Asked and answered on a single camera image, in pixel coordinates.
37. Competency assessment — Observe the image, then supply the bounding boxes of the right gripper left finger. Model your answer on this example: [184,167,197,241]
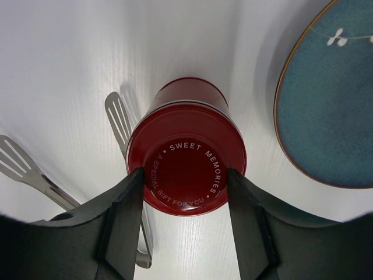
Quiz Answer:
[1,167,145,279]

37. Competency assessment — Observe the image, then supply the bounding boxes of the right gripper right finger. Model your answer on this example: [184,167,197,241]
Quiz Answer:
[227,169,372,279]

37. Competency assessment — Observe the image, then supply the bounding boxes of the metal tongs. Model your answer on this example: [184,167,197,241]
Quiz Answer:
[1,92,153,269]

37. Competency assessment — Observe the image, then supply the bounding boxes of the red can lid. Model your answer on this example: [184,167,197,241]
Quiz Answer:
[126,101,247,216]

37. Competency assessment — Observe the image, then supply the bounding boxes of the red metal can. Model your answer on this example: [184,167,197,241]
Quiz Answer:
[147,77,229,115]

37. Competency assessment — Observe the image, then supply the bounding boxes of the blue ceramic plate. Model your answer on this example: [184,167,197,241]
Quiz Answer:
[273,1,372,189]

